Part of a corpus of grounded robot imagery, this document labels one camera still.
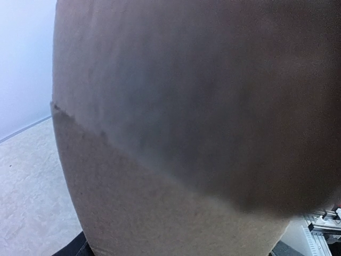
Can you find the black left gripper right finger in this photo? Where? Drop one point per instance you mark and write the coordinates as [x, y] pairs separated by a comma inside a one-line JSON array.
[[282, 249]]

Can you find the brown cardboard box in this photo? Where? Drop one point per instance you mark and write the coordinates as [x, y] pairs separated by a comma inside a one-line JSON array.
[[196, 127]]

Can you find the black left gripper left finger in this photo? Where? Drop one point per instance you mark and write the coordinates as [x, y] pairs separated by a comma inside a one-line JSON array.
[[77, 247]]

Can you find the front aluminium frame rail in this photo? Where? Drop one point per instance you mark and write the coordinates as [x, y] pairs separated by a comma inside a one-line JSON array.
[[321, 232]]

